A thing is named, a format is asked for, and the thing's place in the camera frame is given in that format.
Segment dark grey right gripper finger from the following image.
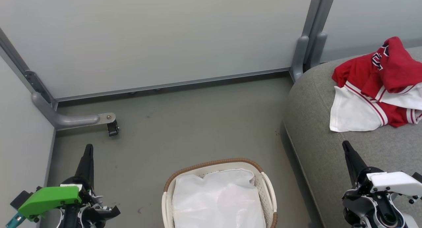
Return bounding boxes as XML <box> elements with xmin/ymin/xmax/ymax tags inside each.
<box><xmin>342</xmin><ymin>140</ymin><xmax>368</xmax><ymax>186</ymax></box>

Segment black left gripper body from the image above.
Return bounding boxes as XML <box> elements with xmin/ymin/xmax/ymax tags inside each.
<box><xmin>60</xmin><ymin>176</ymin><xmax>121</xmax><ymax>228</ymax></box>

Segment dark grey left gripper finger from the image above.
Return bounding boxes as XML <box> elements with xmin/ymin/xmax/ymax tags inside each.
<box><xmin>75</xmin><ymin>144</ymin><xmax>95</xmax><ymax>189</ymax></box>

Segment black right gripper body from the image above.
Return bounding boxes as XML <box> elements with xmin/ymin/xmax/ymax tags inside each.
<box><xmin>342</xmin><ymin>166</ymin><xmax>422</xmax><ymax>222</ymax></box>

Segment red and white jacket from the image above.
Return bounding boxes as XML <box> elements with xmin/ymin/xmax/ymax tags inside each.
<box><xmin>330</xmin><ymin>36</ymin><xmax>422</xmax><ymax>133</ymax></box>

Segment white laundry basket, brown rim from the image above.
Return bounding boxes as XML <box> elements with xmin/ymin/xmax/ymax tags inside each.
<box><xmin>161</xmin><ymin>158</ymin><xmax>278</xmax><ymax>228</ymax></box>

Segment white plastic basket liner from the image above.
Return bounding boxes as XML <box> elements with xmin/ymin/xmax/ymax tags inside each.
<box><xmin>172</xmin><ymin>169</ymin><xmax>266</xmax><ymax>228</ymax></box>

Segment grey fabric sofa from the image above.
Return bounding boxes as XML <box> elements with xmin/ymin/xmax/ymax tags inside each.
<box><xmin>280</xmin><ymin>47</ymin><xmax>422</xmax><ymax>228</ymax></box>

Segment black caster wheel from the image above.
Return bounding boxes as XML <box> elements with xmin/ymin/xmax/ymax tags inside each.
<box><xmin>107</xmin><ymin>120</ymin><xmax>120</xmax><ymax>137</ymax></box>

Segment grey tubular partition foot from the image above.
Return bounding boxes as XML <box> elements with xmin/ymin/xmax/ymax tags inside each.
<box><xmin>32</xmin><ymin>91</ymin><xmax>116</xmax><ymax>130</ymax></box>

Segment grey partition post with bracket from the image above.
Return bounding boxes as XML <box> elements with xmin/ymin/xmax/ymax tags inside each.
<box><xmin>0</xmin><ymin>28</ymin><xmax>58</xmax><ymax>110</ymax></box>

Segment grey partition bottom rail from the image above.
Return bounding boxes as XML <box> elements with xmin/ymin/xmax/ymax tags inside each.
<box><xmin>54</xmin><ymin>67</ymin><xmax>292</xmax><ymax>102</ymax></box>

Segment grey partition post, two feet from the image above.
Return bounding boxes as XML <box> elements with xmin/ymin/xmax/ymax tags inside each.
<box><xmin>289</xmin><ymin>0</ymin><xmax>337</xmax><ymax>82</ymax></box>

